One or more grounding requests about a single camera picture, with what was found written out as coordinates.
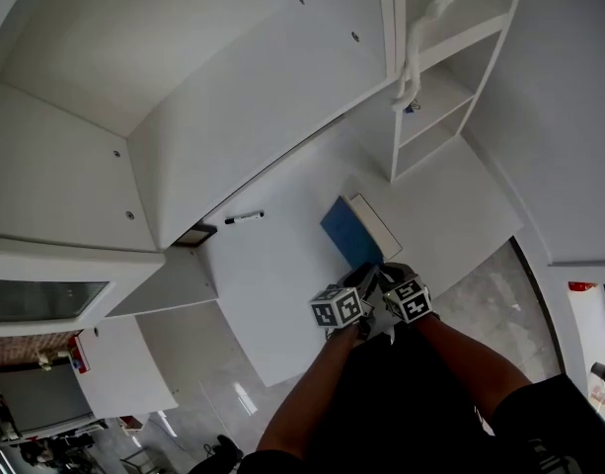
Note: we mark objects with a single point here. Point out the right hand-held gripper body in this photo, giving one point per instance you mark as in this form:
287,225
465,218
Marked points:
410,301

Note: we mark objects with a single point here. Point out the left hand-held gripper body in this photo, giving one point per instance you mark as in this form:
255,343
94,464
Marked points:
339,309

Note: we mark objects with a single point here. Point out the blue cover notebook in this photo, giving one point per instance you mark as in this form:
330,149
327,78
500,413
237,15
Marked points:
349,235

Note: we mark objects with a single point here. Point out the person's right forearm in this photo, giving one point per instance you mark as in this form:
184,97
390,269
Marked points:
470,363

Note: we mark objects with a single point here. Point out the person's left forearm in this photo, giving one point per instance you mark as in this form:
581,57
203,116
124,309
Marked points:
312,393

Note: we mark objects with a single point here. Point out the white desk with hutch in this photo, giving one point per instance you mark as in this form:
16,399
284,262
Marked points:
277,264

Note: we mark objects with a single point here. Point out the person's black clothing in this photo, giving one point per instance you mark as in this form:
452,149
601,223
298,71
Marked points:
405,413

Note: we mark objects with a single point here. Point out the black and white marker pen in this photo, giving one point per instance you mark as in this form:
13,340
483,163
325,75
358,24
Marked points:
244,217

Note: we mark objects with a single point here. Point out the small blue object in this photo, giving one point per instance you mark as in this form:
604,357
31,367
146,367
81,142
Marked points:
411,107

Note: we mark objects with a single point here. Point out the small red object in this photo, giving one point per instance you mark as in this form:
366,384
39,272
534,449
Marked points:
582,286

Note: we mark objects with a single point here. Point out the small white table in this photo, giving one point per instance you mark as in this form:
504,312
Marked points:
129,368

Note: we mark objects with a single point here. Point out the white cloth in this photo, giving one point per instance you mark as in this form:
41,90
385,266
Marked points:
418,42

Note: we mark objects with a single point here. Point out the red book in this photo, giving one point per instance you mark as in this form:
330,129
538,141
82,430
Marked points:
80,356

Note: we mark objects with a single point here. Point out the small flower bunch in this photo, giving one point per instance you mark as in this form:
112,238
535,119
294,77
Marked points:
50,361

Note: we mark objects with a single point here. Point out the grey cabinet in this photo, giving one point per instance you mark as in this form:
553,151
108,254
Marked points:
40,398

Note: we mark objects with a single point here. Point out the dark picture frame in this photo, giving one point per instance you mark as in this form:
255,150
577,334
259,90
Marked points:
196,236

